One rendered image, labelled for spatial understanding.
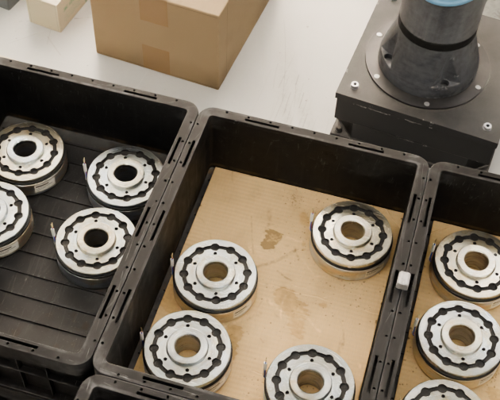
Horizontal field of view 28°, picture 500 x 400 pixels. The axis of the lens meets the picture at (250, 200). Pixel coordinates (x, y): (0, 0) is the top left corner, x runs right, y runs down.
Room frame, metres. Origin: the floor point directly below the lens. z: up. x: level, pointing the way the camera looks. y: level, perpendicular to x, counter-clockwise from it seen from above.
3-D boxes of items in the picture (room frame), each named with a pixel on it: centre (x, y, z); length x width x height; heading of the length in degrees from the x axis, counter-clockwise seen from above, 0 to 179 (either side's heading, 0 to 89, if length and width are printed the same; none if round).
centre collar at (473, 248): (0.70, -0.28, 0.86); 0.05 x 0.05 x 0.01
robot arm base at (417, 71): (1.10, -0.26, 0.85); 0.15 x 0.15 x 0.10
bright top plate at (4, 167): (0.84, 0.30, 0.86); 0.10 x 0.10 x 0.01
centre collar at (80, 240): (0.70, 0.19, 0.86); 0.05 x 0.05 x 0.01
